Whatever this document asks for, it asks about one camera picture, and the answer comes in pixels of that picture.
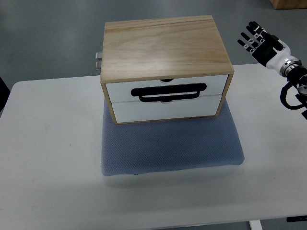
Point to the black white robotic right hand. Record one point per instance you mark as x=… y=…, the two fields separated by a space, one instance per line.
x=268 y=50

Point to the black drawer handle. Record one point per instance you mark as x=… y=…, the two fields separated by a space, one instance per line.
x=169 y=93

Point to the white drawer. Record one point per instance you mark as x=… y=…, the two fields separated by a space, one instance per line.
x=121 y=92
x=139 y=111

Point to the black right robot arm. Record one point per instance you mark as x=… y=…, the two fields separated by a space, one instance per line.
x=296 y=76

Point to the wooden drawer cabinet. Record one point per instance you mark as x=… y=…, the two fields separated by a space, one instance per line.
x=163 y=49

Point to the brown cardboard box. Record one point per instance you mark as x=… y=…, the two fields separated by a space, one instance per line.
x=289 y=4

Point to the blue grey mesh cushion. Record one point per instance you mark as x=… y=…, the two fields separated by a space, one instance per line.
x=132 y=149

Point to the black table control panel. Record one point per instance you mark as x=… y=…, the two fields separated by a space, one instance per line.
x=297 y=218

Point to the white table leg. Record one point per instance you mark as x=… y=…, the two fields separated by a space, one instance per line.
x=255 y=225

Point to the metal clamp behind cabinet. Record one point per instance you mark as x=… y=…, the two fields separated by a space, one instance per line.
x=98 y=60

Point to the black object at left edge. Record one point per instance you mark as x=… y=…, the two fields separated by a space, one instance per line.
x=4 y=94

